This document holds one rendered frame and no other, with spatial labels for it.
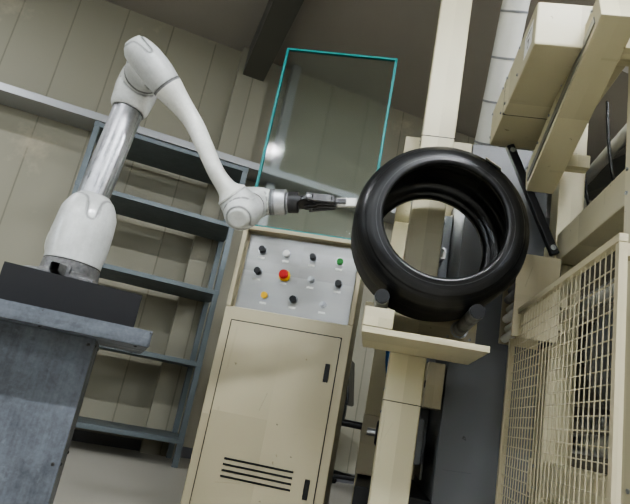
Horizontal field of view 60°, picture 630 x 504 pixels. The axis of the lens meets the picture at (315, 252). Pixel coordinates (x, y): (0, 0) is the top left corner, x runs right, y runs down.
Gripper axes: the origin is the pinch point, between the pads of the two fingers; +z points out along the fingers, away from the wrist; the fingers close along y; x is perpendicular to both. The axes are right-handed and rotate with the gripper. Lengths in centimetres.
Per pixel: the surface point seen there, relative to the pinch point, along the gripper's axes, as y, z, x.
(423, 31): 211, 49, -238
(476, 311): -13, 39, 39
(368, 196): -12.3, 7.3, 2.8
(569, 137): -9, 71, -19
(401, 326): 21.9, 19.7, 38.1
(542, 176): 9, 68, -14
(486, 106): 65, 63, -77
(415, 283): -12.8, 21.7, 30.9
